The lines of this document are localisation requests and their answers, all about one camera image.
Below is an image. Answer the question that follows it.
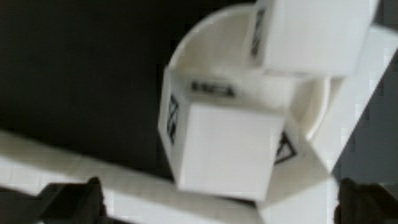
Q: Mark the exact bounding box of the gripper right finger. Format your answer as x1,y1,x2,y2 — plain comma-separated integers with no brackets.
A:
333,178,398,224

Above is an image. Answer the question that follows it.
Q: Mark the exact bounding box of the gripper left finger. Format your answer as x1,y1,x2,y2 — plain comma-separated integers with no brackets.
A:
35,177,108,224

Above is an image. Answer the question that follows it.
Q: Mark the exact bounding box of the white stool leg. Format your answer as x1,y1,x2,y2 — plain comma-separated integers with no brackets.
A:
157,69,285,201
266,120,330,204
248,0,379,77

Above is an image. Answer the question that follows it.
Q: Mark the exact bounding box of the white round stool seat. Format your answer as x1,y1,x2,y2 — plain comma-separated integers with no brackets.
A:
166,4,330,139

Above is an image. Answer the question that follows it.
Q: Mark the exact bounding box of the white front fence bar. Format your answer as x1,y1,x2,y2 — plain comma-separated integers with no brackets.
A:
0,129,333,224

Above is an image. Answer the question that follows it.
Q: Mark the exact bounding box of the white fence bar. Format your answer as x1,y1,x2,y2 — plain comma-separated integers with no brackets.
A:
0,129,333,224
310,25,398,171

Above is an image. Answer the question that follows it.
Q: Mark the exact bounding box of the white right fence bar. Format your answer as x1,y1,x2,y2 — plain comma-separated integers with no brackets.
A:
310,25,398,171

